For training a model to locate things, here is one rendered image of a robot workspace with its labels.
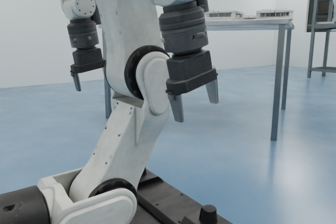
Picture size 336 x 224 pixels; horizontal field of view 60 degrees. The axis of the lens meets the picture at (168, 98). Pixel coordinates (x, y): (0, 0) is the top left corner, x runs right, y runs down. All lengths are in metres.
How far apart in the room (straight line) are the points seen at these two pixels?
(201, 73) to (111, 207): 0.38
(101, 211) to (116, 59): 0.37
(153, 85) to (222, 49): 6.52
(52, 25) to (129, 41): 4.36
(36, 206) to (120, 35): 0.42
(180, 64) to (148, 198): 0.56
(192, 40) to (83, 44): 0.48
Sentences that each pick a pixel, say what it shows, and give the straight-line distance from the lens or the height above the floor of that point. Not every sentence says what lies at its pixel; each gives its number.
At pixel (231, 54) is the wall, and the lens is 7.45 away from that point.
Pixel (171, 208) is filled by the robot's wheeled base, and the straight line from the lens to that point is 0.94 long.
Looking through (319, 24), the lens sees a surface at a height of 0.96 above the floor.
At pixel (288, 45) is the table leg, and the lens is 3.10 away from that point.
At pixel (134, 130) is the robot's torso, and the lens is 0.76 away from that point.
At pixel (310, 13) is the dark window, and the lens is 8.46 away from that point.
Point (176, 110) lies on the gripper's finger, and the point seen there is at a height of 0.56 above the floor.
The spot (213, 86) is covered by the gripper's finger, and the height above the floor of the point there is 0.59.
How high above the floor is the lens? 0.69
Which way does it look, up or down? 11 degrees down
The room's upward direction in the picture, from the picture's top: straight up
